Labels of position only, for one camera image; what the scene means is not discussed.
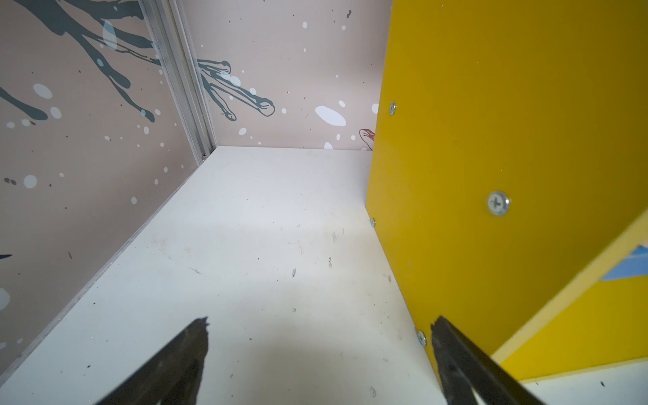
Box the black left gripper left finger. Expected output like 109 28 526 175
99 317 209 405

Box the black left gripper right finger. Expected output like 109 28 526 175
431 317 541 404

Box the yellow wooden shelf unit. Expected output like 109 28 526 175
367 1 647 380

